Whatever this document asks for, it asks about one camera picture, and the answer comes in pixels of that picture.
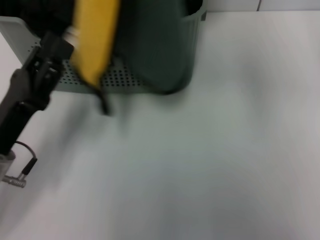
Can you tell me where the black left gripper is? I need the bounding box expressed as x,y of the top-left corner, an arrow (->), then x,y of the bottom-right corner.
0,31 -> 75,156

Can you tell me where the yellow towel with black edge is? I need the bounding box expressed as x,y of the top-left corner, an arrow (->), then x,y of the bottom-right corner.
62,0 -> 195,117

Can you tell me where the green perforated storage box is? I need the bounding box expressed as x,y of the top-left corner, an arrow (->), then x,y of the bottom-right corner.
0,6 -> 208,95

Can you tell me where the left gripper cable with plug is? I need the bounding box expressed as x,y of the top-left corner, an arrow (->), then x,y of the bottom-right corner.
1,140 -> 39,189

